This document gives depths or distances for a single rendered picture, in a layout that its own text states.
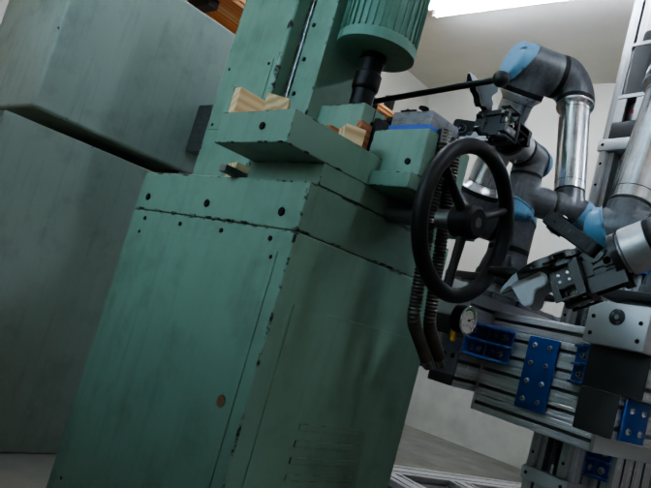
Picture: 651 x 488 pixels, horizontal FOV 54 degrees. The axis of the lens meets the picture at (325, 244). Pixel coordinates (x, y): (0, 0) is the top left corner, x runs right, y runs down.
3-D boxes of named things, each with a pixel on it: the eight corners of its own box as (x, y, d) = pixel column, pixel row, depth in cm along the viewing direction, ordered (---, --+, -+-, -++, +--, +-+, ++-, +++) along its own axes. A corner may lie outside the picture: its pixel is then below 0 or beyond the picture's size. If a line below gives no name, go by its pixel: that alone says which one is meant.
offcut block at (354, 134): (354, 151, 122) (357, 135, 123) (361, 146, 118) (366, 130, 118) (334, 144, 121) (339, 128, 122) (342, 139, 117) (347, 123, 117)
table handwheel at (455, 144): (403, 209, 97) (494, 104, 110) (313, 200, 111) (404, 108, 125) (462, 340, 111) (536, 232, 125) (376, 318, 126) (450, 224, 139)
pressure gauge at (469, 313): (455, 341, 134) (465, 303, 135) (441, 337, 137) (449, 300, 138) (471, 346, 138) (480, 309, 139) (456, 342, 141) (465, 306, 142)
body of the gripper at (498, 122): (510, 102, 138) (535, 124, 146) (475, 106, 144) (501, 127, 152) (502, 135, 137) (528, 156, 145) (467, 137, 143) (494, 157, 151)
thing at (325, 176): (318, 184, 111) (325, 162, 112) (245, 179, 126) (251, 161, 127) (445, 246, 139) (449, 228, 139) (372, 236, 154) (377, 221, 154)
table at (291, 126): (325, 140, 98) (335, 104, 99) (212, 141, 120) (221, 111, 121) (512, 247, 140) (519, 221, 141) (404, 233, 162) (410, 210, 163)
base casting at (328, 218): (294, 229, 109) (309, 178, 110) (133, 207, 150) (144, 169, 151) (441, 289, 139) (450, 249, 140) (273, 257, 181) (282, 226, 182)
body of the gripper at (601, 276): (550, 304, 102) (626, 277, 95) (536, 256, 106) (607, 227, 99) (570, 314, 107) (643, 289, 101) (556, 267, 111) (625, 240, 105)
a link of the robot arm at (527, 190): (551, 225, 151) (562, 181, 153) (508, 211, 150) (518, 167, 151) (535, 228, 159) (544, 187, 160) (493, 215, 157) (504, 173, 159)
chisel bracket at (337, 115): (355, 139, 133) (365, 102, 134) (309, 140, 143) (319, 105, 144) (377, 153, 138) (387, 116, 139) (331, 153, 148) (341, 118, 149)
